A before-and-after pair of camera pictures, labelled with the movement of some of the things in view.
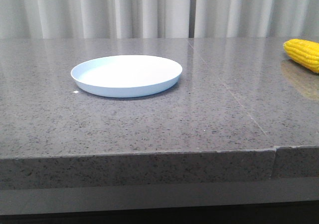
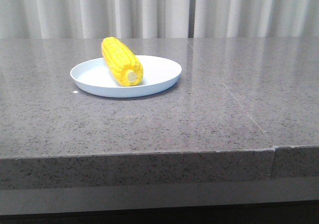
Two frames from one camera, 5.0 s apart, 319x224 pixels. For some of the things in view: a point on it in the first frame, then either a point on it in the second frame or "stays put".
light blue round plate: (128, 76) stays put
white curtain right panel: (256, 11) stays put
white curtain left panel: (94, 11) stays put
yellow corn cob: (305, 53) -> (125, 68)
